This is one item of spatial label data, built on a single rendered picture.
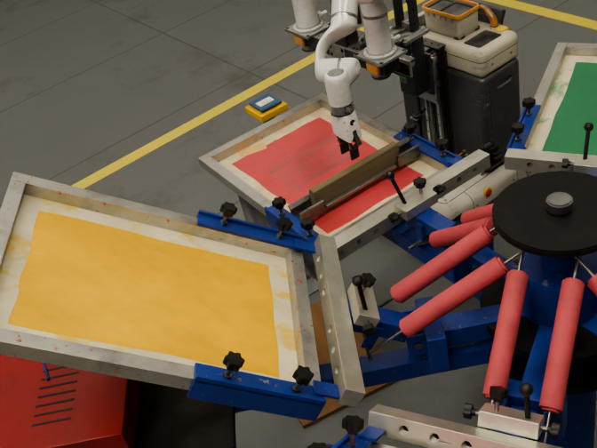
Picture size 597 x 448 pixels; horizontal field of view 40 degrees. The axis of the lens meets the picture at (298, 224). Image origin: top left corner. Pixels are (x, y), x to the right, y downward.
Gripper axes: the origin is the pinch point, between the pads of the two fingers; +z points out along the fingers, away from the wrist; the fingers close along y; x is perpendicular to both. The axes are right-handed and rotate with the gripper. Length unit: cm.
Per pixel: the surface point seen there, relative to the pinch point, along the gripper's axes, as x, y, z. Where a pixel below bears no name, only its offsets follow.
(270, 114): -10, 70, 18
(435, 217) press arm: -1.5, -38.7, 8.0
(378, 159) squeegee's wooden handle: -9.1, -1.9, 7.6
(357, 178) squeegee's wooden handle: 0.1, -2.0, 10.1
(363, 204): 3.1, -7.7, 16.6
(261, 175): 17.1, 34.3, 16.6
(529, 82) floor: -207, 120, 112
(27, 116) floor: 32, 366, 112
